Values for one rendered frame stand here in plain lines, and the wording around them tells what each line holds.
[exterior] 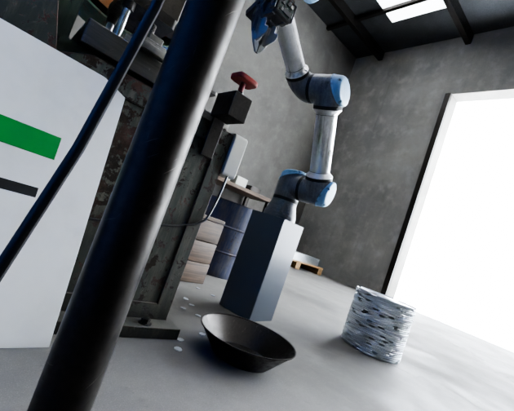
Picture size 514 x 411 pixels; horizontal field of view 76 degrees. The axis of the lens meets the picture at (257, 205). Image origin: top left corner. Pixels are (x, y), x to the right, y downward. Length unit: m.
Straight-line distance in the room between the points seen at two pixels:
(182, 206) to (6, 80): 0.48
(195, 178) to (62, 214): 0.36
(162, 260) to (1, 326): 0.39
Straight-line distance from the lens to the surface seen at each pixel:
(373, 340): 1.72
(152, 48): 0.96
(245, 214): 2.09
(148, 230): 0.26
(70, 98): 0.85
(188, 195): 0.98
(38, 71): 0.85
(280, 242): 1.42
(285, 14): 1.03
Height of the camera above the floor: 0.38
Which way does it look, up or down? 4 degrees up
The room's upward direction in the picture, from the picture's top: 20 degrees clockwise
